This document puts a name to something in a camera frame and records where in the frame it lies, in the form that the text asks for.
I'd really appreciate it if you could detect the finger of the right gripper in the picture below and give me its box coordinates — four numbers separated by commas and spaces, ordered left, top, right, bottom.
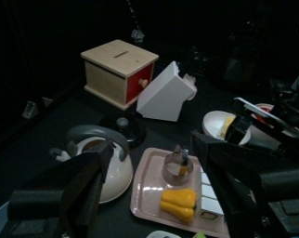
224, 114, 254, 145
232, 97, 299, 141

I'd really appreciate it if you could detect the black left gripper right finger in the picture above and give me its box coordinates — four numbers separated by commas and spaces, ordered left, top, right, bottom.
191, 129, 299, 238

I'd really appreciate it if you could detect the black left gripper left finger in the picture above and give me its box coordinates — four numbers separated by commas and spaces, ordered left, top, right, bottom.
0, 140, 115, 238

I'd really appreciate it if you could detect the red toy pan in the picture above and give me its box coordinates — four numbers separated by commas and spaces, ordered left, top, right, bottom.
255, 103, 278, 123

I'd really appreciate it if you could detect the yellow toy food piece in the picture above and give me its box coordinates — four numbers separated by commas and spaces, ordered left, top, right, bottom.
220, 115, 238, 139

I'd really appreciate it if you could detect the white bowl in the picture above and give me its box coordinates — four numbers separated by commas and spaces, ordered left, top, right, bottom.
203, 110, 254, 146

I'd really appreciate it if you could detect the yellow toy bell pepper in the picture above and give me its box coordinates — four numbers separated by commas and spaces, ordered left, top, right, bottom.
160, 189, 199, 222

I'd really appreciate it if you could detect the small metal cup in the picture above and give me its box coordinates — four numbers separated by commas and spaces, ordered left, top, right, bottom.
163, 144, 195, 186

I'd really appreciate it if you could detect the pink plastic tray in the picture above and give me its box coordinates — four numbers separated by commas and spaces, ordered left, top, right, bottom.
131, 147, 231, 238

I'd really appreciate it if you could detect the white toy knife block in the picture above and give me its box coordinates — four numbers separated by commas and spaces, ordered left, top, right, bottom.
136, 60, 199, 123

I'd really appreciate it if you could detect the black round kettle lid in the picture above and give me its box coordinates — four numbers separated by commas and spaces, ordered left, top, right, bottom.
99, 116, 148, 149

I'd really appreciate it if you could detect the metal frame corner bracket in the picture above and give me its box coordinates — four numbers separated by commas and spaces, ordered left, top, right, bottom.
131, 29, 147, 44

